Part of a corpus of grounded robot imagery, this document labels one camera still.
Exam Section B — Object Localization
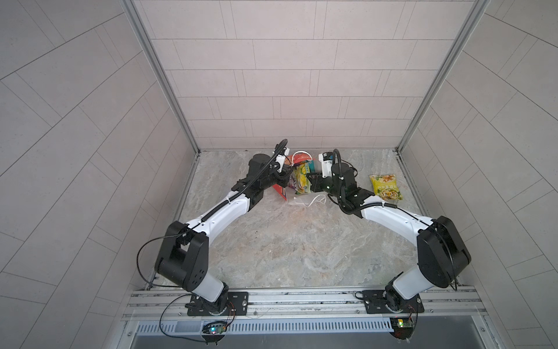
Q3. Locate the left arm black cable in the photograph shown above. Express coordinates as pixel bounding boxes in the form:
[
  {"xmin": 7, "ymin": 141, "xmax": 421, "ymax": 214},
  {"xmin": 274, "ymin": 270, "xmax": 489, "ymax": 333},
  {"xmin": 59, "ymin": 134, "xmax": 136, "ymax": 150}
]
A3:
[{"xmin": 136, "ymin": 138, "xmax": 289, "ymax": 289}]

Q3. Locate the yellow snack packet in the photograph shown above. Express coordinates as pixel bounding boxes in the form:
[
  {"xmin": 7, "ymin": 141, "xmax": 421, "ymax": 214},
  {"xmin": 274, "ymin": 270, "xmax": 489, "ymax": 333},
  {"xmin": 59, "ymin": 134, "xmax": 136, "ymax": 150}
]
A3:
[{"xmin": 369, "ymin": 174, "xmax": 403, "ymax": 201}]

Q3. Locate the aluminium mounting rail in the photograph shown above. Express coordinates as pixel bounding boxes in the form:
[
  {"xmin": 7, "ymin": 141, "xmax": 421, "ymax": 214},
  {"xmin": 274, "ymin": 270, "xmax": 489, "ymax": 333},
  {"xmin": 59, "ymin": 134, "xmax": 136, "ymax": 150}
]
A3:
[{"xmin": 122, "ymin": 286, "xmax": 487, "ymax": 320}]

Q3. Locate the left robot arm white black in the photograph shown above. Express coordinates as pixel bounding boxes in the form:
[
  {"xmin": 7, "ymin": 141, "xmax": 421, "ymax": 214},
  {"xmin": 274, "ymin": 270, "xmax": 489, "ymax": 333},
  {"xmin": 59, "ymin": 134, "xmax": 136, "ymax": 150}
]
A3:
[{"xmin": 154, "ymin": 148, "xmax": 292, "ymax": 315}]

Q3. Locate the red paper gift bag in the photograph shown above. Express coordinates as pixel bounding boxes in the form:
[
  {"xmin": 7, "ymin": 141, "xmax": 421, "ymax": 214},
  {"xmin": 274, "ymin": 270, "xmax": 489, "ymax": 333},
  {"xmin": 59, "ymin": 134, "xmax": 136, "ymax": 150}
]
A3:
[{"xmin": 272, "ymin": 151, "xmax": 327, "ymax": 208}]

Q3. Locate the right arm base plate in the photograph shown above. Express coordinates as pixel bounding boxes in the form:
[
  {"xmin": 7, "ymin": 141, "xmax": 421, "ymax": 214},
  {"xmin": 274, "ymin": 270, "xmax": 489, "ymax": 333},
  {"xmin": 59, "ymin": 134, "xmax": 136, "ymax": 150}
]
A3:
[{"xmin": 360, "ymin": 289, "xmax": 424, "ymax": 314}]

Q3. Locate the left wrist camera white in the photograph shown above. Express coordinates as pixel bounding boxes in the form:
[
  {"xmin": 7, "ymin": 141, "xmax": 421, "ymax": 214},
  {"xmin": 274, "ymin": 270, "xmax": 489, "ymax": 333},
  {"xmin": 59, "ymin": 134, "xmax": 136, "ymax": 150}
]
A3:
[{"xmin": 276, "ymin": 147, "xmax": 290, "ymax": 174}]

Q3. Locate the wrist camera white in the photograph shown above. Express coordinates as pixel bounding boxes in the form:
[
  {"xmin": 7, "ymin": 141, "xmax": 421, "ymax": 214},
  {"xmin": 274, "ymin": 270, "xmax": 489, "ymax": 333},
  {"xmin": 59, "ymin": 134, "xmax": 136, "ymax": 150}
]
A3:
[
  {"xmin": 318, "ymin": 152, "xmax": 335, "ymax": 178},
  {"xmin": 276, "ymin": 147, "xmax": 290, "ymax": 174}
]

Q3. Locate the right circuit board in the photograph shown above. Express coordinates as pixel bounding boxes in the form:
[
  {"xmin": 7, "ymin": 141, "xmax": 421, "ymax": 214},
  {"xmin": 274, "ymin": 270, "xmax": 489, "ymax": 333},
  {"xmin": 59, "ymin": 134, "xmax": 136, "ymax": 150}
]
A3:
[{"xmin": 389, "ymin": 318, "xmax": 415, "ymax": 340}]

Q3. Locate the circuit board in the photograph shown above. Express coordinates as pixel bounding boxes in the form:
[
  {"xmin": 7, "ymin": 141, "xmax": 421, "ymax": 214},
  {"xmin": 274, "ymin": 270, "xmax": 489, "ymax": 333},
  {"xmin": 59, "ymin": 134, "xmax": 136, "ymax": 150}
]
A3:
[
  {"xmin": 202, "ymin": 321, "xmax": 228, "ymax": 335},
  {"xmin": 389, "ymin": 318, "xmax": 415, "ymax": 340}
]

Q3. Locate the green snack packet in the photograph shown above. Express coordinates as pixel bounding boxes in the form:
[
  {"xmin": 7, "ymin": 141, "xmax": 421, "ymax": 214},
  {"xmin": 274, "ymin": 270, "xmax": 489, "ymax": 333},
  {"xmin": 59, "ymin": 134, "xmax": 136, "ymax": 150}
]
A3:
[{"xmin": 294, "ymin": 161, "xmax": 311, "ymax": 194}]

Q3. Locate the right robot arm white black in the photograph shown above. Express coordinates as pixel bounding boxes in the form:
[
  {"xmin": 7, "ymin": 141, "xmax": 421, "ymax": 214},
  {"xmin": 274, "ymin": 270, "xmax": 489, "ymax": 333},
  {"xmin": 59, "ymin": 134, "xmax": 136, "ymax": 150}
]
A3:
[{"xmin": 307, "ymin": 164, "xmax": 472, "ymax": 313}]

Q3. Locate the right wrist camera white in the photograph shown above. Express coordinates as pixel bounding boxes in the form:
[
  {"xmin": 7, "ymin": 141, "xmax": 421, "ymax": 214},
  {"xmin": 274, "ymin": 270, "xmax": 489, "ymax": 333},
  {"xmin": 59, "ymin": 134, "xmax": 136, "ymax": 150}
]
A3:
[{"xmin": 318, "ymin": 152, "xmax": 335, "ymax": 178}]

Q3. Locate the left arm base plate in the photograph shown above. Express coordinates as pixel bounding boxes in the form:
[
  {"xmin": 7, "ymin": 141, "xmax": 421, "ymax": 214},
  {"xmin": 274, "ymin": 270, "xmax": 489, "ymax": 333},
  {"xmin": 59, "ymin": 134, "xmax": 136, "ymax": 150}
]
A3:
[{"xmin": 185, "ymin": 292, "xmax": 249, "ymax": 316}]

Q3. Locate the left circuit board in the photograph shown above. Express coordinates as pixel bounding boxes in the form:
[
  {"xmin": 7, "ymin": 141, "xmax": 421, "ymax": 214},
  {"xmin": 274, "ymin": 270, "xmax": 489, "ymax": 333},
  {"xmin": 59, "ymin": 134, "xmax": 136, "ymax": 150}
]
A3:
[{"xmin": 202, "ymin": 321, "xmax": 228, "ymax": 335}]

